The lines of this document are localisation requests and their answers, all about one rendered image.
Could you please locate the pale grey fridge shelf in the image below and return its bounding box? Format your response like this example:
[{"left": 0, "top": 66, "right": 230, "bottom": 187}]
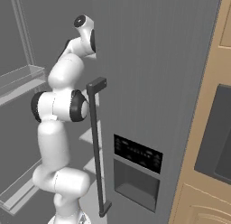
[
  {"left": 78, "top": 120, "right": 102, "bottom": 145},
  {"left": 82, "top": 156, "right": 105, "bottom": 176}
]

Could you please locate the grey fridge door with dispenser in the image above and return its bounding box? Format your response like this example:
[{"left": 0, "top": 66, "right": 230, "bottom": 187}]
[{"left": 95, "top": 0, "right": 225, "bottom": 224}]

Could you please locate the clear fridge door bin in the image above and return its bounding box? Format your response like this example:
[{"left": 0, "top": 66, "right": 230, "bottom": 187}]
[
  {"left": 0, "top": 160, "right": 43, "bottom": 217},
  {"left": 0, "top": 64, "right": 47, "bottom": 107}
]

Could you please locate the open grey fridge door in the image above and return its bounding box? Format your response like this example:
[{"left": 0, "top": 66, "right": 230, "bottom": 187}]
[{"left": 0, "top": 0, "right": 49, "bottom": 217}]

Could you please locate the grey fridge interior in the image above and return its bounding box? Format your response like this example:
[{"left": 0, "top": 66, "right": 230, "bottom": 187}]
[{"left": 17, "top": 0, "right": 105, "bottom": 224}]

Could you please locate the dark built-in oven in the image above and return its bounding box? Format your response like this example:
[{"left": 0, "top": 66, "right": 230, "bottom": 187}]
[{"left": 193, "top": 84, "right": 231, "bottom": 186}]

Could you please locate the beige wooden cabinet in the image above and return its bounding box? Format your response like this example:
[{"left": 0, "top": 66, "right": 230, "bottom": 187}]
[{"left": 167, "top": 0, "right": 231, "bottom": 224}]

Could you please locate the dark grey fridge door handle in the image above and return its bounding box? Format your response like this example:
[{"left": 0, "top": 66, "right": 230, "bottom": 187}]
[{"left": 86, "top": 77, "right": 113, "bottom": 219}]

